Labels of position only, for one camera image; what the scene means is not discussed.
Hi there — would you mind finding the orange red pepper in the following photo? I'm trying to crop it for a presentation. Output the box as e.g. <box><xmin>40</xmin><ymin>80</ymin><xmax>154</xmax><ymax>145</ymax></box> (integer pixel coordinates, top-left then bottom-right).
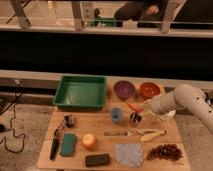
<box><xmin>127</xmin><ymin>103</ymin><xmax>143</xmax><ymax>113</ymax></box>

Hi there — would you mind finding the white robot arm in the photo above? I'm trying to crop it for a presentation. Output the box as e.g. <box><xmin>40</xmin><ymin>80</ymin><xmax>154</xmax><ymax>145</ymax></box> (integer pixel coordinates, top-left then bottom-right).
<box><xmin>136</xmin><ymin>84</ymin><xmax>213</xmax><ymax>134</ymax></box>

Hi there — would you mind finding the small metal cup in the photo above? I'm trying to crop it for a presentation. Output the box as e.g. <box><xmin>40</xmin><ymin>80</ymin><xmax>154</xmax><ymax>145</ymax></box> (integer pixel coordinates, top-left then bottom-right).
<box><xmin>129</xmin><ymin>112</ymin><xmax>142</xmax><ymax>127</ymax></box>

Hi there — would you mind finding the blue plastic cup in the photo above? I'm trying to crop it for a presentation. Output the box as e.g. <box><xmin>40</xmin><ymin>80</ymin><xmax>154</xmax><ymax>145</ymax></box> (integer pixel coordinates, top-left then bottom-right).
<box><xmin>110</xmin><ymin>107</ymin><xmax>123</xmax><ymax>123</ymax></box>

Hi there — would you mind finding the white cup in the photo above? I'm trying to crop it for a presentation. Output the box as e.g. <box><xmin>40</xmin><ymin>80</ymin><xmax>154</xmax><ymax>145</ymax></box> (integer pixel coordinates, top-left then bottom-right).
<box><xmin>166</xmin><ymin>110</ymin><xmax>176</xmax><ymax>117</ymax></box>

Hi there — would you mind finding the orange bowl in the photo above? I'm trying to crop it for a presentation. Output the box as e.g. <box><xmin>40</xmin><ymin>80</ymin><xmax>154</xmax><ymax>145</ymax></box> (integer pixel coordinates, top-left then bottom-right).
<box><xmin>139</xmin><ymin>82</ymin><xmax>160</xmax><ymax>99</ymax></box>

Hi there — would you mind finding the purple bowl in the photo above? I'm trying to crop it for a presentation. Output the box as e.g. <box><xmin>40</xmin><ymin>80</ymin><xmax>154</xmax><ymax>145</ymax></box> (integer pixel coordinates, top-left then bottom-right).
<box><xmin>113</xmin><ymin>80</ymin><xmax>135</xmax><ymax>100</ymax></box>

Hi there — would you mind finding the silver fork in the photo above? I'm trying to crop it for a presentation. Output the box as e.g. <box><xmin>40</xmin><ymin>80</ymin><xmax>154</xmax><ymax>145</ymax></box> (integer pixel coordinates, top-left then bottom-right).
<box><xmin>104</xmin><ymin>131</ymin><xmax>134</xmax><ymax>136</ymax></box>

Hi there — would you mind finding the yellow banana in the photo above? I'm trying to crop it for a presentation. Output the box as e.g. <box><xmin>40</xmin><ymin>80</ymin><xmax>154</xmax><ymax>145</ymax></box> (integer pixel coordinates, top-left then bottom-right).
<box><xmin>140</xmin><ymin>130</ymin><xmax>166</xmax><ymax>142</ymax></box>

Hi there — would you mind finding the grey blue cloth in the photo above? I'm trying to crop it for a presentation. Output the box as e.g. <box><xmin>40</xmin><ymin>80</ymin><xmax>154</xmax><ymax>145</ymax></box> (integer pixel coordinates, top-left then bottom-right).
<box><xmin>115</xmin><ymin>143</ymin><xmax>144</xmax><ymax>168</ymax></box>

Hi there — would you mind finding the bunch of dark grapes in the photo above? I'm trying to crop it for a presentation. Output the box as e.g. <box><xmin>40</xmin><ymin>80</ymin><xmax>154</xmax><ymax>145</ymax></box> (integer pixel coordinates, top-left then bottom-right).
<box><xmin>147</xmin><ymin>144</ymin><xmax>182</xmax><ymax>161</ymax></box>

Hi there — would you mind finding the orange fruit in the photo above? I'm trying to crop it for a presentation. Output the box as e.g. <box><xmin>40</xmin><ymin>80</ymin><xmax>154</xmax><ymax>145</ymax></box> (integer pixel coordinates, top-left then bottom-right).
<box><xmin>82</xmin><ymin>134</ymin><xmax>96</xmax><ymax>150</ymax></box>

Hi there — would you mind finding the green plastic tray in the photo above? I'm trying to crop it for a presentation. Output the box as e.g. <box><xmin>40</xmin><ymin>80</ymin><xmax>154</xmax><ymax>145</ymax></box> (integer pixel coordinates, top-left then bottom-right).
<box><xmin>53</xmin><ymin>76</ymin><xmax>106</xmax><ymax>110</ymax></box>

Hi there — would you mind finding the small black metal clip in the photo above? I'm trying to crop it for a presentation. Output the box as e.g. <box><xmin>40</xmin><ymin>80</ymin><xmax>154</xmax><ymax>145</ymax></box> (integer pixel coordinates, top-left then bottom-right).
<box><xmin>65</xmin><ymin>115</ymin><xmax>74</xmax><ymax>128</ymax></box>

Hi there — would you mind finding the green sponge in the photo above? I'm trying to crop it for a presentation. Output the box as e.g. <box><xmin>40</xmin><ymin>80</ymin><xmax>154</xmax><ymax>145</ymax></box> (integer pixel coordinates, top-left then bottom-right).
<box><xmin>60</xmin><ymin>134</ymin><xmax>76</xmax><ymax>157</ymax></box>

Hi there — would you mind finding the person in background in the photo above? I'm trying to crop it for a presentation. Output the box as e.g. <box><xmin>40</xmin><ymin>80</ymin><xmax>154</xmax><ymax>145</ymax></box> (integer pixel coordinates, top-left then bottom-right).
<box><xmin>114</xmin><ymin>0</ymin><xmax>168</xmax><ymax>28</ymax></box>

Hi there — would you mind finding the black handled knife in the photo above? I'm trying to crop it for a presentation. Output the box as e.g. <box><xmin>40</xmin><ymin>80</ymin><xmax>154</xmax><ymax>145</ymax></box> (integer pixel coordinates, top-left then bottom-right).
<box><xmin>50</xmin><ymin>121</ymin><xmax>65</xmax><ymax>161</ymax></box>

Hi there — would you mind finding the black cable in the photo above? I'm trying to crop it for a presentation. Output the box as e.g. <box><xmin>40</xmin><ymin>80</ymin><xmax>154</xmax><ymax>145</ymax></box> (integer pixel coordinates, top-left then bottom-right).
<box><xmin>0</xmin><ymin>83</ymin><xmax>26</xmax><ymax>154</ymax></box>

